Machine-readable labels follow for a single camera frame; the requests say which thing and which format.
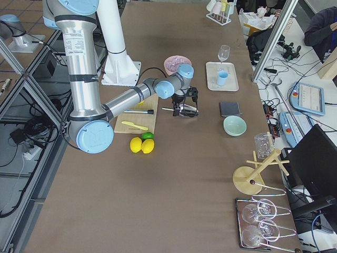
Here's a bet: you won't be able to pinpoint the bamboo cutting board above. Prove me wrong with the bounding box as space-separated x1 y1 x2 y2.
114 94 158 134

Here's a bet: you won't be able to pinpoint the white wire cup rack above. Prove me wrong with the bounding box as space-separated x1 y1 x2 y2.
206 0 236 26

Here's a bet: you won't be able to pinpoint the teach pendant tablet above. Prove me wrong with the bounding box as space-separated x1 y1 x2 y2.
289 82 325 116

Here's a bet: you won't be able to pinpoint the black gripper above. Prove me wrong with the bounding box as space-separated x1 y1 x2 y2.
172 86 198 109

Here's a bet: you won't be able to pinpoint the cream serving tray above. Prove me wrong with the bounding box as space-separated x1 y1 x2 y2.
205 62 239 92

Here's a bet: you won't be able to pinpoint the clear wine glass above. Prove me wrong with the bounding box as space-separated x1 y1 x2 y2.
217 45 230 63

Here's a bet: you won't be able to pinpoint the black monitor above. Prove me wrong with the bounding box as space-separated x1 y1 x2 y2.
289 124 336 223

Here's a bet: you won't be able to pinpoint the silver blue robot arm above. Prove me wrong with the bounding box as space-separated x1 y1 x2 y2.
43 1 194 153

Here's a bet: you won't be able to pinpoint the mint green bowl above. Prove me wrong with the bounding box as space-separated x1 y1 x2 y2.
223 115 247 137

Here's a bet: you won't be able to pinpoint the yellow plastic knife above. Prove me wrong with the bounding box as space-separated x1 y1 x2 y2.
121 121 148 131

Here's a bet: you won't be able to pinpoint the pink bowl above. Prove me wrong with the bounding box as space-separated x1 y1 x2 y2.
164 55 192 75

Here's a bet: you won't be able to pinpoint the yellow lemon beside lime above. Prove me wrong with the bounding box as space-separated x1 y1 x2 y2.
141 139 155 154

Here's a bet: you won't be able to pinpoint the green lime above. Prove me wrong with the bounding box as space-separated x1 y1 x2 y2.
141 132 154 140

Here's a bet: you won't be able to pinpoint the wooden cup tree stand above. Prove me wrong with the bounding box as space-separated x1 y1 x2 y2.
232 149 290 197

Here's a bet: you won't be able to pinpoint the silver black muddler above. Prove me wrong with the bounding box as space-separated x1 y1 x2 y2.
123 109 154 115

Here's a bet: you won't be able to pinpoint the seated person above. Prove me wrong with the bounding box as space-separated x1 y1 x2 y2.
304 6 336 63

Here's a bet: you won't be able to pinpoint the yellow lemon near edge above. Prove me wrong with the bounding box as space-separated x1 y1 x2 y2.
130 137 142 153

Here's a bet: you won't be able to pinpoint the clear ice cubes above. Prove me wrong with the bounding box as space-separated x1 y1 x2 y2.
165 56 190 72

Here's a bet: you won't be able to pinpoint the dark grey folded cloth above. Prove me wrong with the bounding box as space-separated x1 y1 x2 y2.
220 101 241 118

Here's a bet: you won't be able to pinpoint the light blue cup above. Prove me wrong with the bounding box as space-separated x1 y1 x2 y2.
216 70 229 86

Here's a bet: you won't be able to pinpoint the clear glass mug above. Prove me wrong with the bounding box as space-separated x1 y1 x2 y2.
254 132 273 159

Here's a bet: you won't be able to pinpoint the silver metal ice scoop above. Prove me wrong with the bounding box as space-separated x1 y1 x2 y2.
162 104 199 118

